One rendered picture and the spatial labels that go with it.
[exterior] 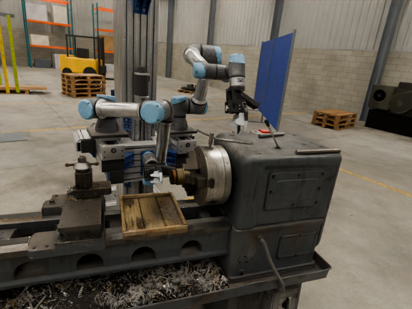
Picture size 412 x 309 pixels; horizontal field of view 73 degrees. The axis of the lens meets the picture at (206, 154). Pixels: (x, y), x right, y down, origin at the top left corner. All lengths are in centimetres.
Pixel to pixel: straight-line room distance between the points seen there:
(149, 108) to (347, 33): 1138
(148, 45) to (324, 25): 1136
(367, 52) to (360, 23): 110
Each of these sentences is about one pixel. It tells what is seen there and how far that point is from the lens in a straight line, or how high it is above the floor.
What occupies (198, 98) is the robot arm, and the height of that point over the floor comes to 140.
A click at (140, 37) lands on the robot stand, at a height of 176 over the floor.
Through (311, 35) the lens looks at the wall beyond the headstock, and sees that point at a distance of 1334.
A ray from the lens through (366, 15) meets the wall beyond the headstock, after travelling 1235.
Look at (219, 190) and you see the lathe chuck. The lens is 137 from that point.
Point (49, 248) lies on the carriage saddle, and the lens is 132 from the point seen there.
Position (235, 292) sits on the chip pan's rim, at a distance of 160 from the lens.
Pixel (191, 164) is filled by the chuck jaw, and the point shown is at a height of 114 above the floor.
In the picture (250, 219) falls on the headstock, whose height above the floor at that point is 93.
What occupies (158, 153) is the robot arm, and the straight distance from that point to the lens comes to 173.
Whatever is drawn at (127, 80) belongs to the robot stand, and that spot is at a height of 147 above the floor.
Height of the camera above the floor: 167
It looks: 19 degrees down
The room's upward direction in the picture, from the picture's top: 5 degrees clockwise
